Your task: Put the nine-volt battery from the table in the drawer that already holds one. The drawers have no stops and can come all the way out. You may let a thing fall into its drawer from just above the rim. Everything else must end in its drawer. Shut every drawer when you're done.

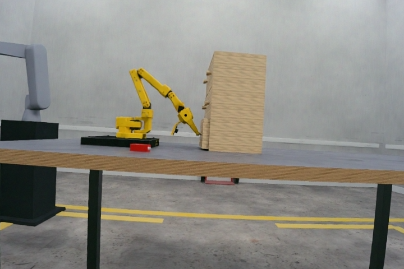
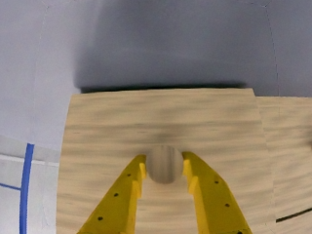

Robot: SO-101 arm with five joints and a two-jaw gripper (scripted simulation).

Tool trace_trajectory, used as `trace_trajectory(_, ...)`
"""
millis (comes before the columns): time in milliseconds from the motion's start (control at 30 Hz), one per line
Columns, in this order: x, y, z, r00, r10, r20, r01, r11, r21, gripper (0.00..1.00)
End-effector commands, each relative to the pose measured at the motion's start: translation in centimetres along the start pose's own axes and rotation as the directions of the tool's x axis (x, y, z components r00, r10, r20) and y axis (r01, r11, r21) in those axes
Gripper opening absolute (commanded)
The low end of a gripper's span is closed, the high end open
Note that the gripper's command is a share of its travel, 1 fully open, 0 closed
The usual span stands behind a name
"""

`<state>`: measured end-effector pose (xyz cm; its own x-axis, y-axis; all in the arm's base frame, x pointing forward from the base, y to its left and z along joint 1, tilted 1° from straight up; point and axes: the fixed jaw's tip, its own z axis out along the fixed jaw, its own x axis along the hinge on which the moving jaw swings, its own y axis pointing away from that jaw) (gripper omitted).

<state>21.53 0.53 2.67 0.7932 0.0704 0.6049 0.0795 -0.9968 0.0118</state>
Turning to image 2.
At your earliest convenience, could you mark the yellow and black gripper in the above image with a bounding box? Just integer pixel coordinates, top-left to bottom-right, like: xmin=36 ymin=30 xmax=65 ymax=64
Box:
xmin=77 ymin=151 xmax=253 ymax=234

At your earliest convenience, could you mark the wooden chest of drawers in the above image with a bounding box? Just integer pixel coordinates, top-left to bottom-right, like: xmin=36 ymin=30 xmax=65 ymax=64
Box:
xmin=255 ymin=97 xmax=312 ymax=230

